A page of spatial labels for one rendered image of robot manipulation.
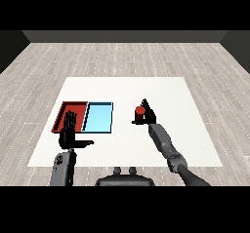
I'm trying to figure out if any dark grey robot body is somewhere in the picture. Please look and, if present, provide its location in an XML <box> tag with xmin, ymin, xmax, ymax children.
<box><xmin>95</xmin><ymin>167</ymin><xmax>156</xmax><ymax>187</ymax></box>

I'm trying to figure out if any light blue shallow open box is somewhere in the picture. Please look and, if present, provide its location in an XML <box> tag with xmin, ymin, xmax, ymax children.
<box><xmin>80</xmin><ymin>101</ymin><xmax>114</xmax><ymax>135</ymax></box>

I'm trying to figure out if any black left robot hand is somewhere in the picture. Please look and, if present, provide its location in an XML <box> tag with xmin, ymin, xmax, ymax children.
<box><xmin>58</xmin><ymin>110</ymin><xmax>96</xmax><ymax>150</ymax></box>

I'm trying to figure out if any red shallow open box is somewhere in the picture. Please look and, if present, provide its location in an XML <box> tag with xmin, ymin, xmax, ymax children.
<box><xmin>51</xmin><ymin>100</ymin><xmax>89</xmax><ymax>134</ymax></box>

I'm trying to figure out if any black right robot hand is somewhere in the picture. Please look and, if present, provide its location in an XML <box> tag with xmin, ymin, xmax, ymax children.
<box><xmin>131</xmin><ymin>97</ymin><xmax>157</xmax><ymax>126</ymax></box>

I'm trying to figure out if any small red can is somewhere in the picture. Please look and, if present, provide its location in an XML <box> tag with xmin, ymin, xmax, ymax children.
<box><xmin>134</xmin><ymin>105</ymin><xmax>146</xmax><ymax>122</ymax></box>

